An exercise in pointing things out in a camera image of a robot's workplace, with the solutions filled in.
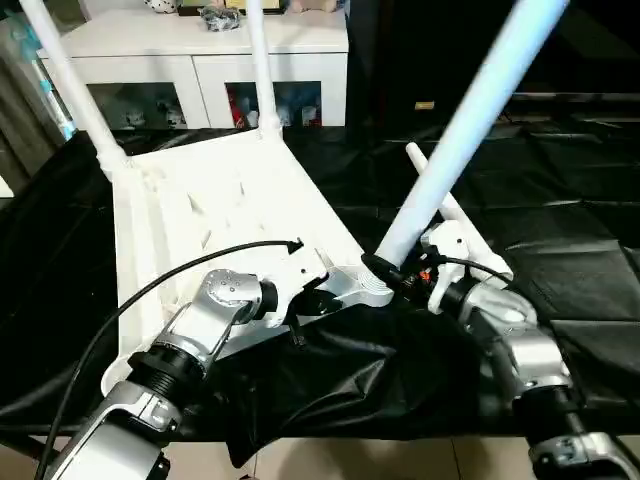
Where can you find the black mat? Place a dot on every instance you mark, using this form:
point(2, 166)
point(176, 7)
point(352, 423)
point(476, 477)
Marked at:
point(375, 375)

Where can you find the red bottle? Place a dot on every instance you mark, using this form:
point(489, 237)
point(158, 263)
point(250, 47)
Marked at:
point(237, 107)

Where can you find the white plastic table top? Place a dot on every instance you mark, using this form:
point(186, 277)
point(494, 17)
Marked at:
point(210, 200)

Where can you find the dark ornament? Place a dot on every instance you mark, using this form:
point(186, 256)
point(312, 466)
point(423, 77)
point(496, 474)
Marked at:
point(220, 17)

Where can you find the white sideboard cabinet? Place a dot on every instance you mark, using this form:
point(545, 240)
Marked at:
point(150, 50)

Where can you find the grey brown curtain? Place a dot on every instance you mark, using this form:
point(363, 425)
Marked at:
point(20, 125)

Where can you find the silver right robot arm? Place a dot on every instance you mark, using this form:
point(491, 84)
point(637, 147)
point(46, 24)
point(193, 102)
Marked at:
point(525, 340)

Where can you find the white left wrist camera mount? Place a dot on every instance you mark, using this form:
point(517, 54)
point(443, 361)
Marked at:
point(295, 265)

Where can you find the dark metal bar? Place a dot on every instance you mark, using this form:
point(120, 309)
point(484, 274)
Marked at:
point(575, 97)

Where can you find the white plastic table leg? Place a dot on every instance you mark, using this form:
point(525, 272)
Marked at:
point(75, 90)
point(480, 250)
point(262, 65)
point(465, 125)

